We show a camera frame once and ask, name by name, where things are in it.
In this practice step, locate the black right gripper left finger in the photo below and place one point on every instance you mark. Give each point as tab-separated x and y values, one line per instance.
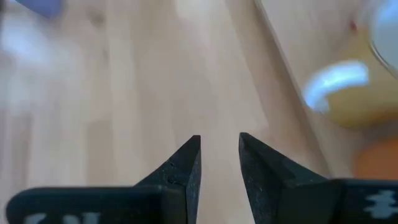
93	205

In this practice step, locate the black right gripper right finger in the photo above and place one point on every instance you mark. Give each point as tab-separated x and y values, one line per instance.
295	202

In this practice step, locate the orange coffee mug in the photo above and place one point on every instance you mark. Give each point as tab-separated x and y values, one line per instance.
379	158

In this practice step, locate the yellow coffee mug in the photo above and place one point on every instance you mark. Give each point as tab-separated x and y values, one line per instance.
357	105

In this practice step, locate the blue-violet rounded object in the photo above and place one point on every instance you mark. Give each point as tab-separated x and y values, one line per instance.
43	6

